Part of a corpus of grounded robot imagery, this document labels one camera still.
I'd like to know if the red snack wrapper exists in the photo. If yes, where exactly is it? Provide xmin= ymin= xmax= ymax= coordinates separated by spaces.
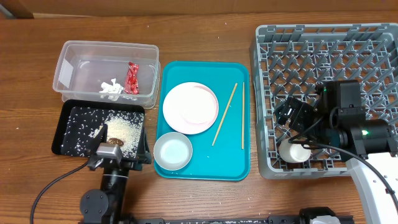
xmin=124 ymin=62 xmax=139 ymax=95

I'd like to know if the teal serving tray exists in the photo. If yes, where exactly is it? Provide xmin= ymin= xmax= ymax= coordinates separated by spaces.
xmin=154 ymin=61 xmax=251 ymax=181

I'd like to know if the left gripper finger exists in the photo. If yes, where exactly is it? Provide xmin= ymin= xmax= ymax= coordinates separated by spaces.
xmin=137 ymin=129 xmax=152 ymax=162
xmin=88 ymin=124 xmax=108 ymax=156

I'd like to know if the rice food waste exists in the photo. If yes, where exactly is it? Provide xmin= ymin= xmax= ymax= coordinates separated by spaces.
xmin=60 ymin=107 xmax=144 ymax=159

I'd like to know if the grey dish rack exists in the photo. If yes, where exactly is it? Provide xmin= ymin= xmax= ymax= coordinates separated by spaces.
xmin=251 ymin=24 xmax=397 ymax=179

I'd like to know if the clear plastic bin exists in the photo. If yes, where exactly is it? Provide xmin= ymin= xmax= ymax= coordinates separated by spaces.
xmin=52 ymin=40 xmax=161 ymax=109

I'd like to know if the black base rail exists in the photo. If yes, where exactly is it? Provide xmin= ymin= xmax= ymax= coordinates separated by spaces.
xmin=133 ymin=214 xmax=354 ymax=224

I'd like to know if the grey metal bowl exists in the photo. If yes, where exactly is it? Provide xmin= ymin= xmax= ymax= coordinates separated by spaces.
xmin=154 ymin=132 xmax=193 ymax=170

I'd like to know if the pink shallow bowl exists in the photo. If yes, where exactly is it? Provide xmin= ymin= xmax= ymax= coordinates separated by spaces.
xmin=162 ymin=82 xmax=219 ymax=134

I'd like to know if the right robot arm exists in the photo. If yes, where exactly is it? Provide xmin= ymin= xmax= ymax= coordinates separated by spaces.
xmin=274 ymin=80 xmax=397 ymax=223

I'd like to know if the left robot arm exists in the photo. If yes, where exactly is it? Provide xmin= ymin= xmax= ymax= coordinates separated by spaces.
xmin=80 ymin=125 xmax=152 ymax=223

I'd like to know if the white napkin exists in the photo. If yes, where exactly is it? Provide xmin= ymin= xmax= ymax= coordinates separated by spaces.
xmin=99 ymin=78 xmax=124 ymax=101

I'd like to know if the wooden chopstick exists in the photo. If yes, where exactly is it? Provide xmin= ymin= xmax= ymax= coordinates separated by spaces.
xmin=211 ymin=83 xmax=238 ymax=146

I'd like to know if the white cup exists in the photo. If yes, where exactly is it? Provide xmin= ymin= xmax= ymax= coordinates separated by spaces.
xmin=278 ymin=139 xmax=312 ymax=163

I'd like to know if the black tray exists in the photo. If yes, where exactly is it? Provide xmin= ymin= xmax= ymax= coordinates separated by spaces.
xmin=52 ymin=100 xmax=148 ymax=161

